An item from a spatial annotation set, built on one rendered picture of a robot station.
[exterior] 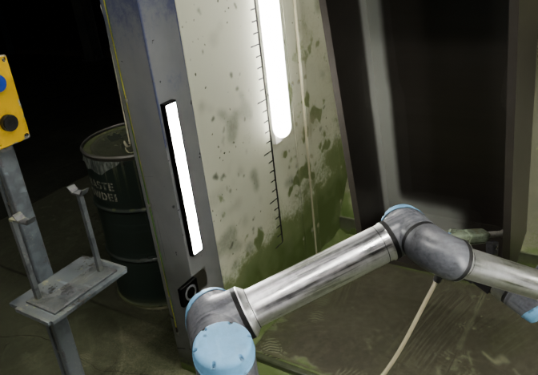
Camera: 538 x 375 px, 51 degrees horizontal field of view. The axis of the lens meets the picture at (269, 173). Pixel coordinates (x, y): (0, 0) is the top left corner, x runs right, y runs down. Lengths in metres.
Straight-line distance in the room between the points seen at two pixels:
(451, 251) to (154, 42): 1.18
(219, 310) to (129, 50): 0.98
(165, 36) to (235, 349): 1.13
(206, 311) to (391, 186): 1.34
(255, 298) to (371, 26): 1.19
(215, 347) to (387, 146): 1.39
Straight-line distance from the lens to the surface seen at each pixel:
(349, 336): 2.74
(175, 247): 2.31
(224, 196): 2.40
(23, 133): 1.89
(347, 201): 3.42
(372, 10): 2.25
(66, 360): 2.30
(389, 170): 2.60
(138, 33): 2.01
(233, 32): 2.37
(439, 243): 1.54
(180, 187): 2.14
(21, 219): 1.83
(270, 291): 1.56
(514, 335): 2.81
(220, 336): 1.44
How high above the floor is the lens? 1.82
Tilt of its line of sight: 24 degrees down
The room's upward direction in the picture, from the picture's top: 7 degrees counter-clockwise
